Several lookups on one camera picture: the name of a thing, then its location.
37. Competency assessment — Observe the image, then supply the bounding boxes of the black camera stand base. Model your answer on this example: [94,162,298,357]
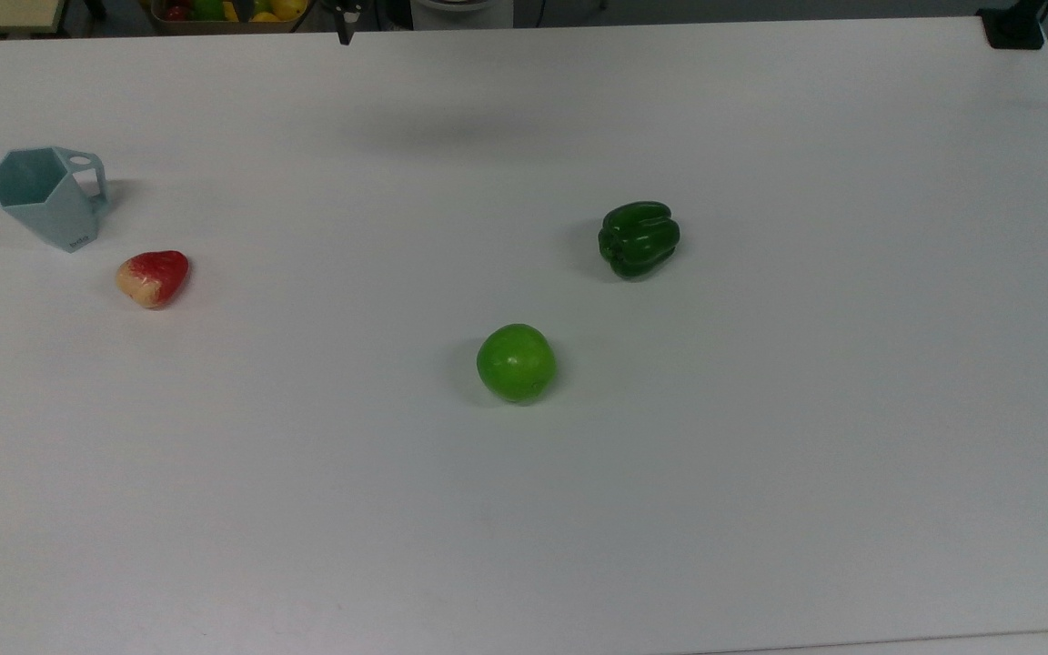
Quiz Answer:
[976,0,1048,52]

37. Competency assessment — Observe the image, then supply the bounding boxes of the dark green toy bell pepper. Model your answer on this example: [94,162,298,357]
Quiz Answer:
[597,200,682,281]

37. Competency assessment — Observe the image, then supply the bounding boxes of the box of toy fruit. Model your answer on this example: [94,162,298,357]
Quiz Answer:
[148,0,312,36]

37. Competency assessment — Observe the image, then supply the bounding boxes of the green toy apple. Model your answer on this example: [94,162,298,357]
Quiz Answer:
[475,322,559,405]

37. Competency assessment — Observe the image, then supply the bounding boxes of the red and yellow toy fruit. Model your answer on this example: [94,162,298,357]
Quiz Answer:
[115,249,191,310]

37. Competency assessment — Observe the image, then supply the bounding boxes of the black Franka gripper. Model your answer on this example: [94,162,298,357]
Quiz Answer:
[321,0,367,45]

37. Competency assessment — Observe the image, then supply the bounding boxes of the light blue hexagonal mug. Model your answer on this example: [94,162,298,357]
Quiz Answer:
[0,146,112,255]

